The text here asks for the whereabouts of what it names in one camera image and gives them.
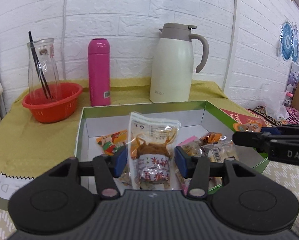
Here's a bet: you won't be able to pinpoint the orange cartoon snack packet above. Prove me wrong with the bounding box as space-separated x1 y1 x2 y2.
96 129 128 156

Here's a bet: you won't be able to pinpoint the clear orange print snack packet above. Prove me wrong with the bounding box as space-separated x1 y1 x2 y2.
199 132 228 145

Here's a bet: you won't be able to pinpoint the blue fan wall decoration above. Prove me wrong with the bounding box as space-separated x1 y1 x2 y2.
279 21 299 62

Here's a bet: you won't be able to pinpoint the black chopsticks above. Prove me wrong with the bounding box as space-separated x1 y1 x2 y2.
28 31 53 100

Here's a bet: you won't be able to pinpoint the red envelope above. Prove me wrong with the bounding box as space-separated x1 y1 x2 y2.
219 108 261 124

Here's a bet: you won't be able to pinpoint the cream thermal jug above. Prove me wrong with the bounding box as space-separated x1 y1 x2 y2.
149 23 210 103

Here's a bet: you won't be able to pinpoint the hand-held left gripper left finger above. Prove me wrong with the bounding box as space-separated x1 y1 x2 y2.
43 146 128 198

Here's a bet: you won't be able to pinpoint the leopard pattern cloth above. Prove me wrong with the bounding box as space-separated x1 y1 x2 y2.
247 106 286 127

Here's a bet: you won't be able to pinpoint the small orange snack packet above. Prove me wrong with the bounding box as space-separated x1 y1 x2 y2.
233 119 264 133

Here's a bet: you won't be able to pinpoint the green cardboard box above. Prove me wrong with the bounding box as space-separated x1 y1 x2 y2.
74 100 269 182

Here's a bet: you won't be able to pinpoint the yellow green tablecloth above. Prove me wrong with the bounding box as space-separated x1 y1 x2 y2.
0 77 240 180

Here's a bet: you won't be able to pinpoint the wall picture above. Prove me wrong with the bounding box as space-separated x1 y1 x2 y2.
288 62 299 86

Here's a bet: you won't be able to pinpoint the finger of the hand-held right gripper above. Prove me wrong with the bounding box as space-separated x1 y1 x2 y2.
261 124 299 135
232 131 273 153

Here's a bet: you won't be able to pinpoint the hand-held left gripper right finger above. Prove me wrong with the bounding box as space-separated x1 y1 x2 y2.
175 146 259 198

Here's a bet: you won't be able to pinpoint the pink thermos bottle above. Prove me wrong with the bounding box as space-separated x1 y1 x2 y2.
87 38 112 107

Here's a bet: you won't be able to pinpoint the clear plastic bag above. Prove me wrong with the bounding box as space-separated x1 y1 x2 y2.
260 84 295 121

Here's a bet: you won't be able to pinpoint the glass carafe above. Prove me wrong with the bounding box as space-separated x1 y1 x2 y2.
27 38 61 101

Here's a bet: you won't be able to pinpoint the red plastic basket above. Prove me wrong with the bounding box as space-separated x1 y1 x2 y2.
22 82 83 124

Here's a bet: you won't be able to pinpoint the clear barcode snack packet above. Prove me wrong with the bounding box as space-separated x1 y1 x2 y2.
202 140 240 162

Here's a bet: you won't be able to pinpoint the pink edged snack packet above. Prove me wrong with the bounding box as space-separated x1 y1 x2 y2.
175 135 205 157

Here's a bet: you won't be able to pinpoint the white chicken leg snack packet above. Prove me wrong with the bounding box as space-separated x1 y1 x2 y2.
128 112 181 191

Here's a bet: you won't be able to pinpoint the beige chevron tablecloth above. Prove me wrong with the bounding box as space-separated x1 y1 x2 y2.
0 159 299 240

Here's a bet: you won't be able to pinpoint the pink lid bottle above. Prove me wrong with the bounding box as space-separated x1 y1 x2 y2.
284 91 294 107

